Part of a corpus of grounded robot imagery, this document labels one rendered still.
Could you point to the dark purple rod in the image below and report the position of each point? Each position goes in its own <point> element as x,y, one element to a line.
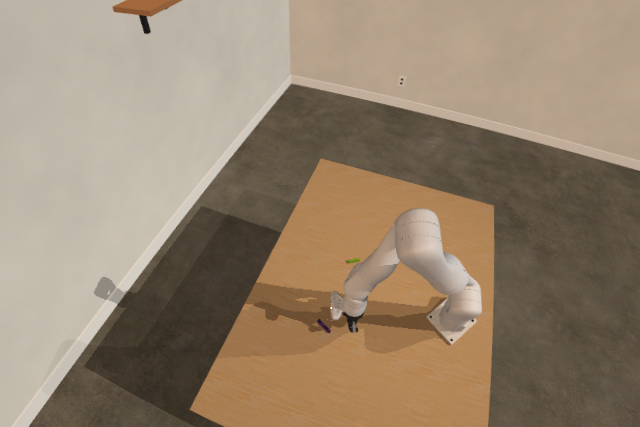
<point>324,326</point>

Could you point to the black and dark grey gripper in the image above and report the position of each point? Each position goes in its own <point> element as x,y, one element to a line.
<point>353,321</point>

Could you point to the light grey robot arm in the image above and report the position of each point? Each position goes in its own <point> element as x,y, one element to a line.
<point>419,247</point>

